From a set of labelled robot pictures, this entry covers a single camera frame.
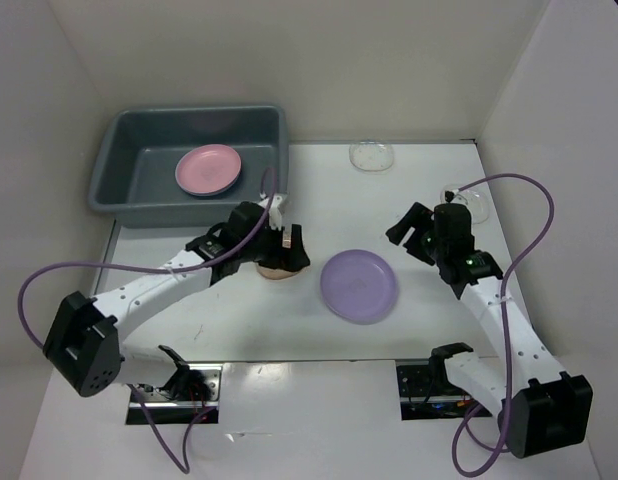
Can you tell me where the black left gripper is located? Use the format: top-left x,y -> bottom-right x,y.
240,220 -> 309,272

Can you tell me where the blue plastic plate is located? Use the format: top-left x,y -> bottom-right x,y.
188,174 -> 242,198

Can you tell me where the pink plastic plate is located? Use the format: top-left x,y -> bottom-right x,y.
175,144 -> 242,197

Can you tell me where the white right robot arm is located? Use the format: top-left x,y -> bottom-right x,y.
386,203 -> 593,458

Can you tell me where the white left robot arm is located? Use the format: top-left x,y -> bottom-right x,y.
43,194 -> 310,400

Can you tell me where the grey plastic bin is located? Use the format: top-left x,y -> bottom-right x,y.
88,104 -> 289,228

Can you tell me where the brown translucent square plate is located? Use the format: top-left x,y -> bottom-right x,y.
256,265 -> 299,281

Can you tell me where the purple plastic plate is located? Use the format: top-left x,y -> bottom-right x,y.
319,249 -> 399,325

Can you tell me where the clear bowl at right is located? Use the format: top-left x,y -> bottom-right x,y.
440,183 -> 490,225

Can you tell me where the clear dish at back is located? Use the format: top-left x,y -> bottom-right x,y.
349,141 -> 395,173

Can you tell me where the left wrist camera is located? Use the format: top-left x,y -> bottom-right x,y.
258,193 -> 288,230

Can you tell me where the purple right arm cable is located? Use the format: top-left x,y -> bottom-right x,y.
451,173 -> 556,476

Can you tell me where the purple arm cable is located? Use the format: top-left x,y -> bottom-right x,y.
17,167 -> 279,474
451,173 -> 556,476

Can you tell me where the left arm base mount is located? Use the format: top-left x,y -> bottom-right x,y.
135,363 -> 223,425

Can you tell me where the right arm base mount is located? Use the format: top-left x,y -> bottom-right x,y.
395,360 -> 476,421

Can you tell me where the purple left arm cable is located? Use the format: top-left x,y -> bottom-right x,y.
17,167 -> 279,474

